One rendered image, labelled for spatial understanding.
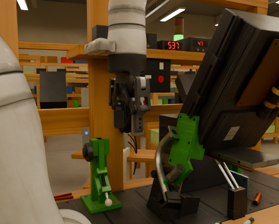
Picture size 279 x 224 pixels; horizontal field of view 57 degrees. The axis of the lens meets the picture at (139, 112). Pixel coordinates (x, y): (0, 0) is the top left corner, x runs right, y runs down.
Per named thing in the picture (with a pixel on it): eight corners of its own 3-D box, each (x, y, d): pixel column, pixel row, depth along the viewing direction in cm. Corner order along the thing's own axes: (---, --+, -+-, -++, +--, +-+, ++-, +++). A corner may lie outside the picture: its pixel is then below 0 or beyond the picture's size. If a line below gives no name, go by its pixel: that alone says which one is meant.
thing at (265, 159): (283, 166, 91) (284, 157, 91) (251, 173, 84) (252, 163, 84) (208, 143, 126) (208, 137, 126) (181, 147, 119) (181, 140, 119)
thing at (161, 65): (171, 92, 120) (171, 59, 118) (138, 93, 112) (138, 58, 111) (157, 91, 131) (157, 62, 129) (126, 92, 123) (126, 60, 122)
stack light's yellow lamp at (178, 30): (185, 35, 136) (185, 26, 135) (177, 34, 134) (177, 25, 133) (179, 36, 140) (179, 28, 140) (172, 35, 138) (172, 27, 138)
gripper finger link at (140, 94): (133, 77, 44) (133, 111, 45) (137, 76, 43) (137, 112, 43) (146, 77, 46) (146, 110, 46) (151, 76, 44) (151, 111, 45)
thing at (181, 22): (185, 26, 135) (185, 17, 135) (177, 25, 133) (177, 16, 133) (179, 28, 140) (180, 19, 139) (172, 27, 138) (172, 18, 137)
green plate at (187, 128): (201, 173, 98) (214, 119, 98) (184, 171, 94) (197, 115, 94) (183, 165, 108) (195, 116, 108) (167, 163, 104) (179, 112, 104)
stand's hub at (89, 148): (93, 163, 100) (93, 144, 99) (85, 164, 99) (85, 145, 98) (88, 158, 107) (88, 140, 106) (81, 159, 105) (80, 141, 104)
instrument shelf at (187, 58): (247, 63, 138) (247, 55, 138) (79, 54, 98) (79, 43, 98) (214, 66, 161) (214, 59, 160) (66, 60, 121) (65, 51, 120)
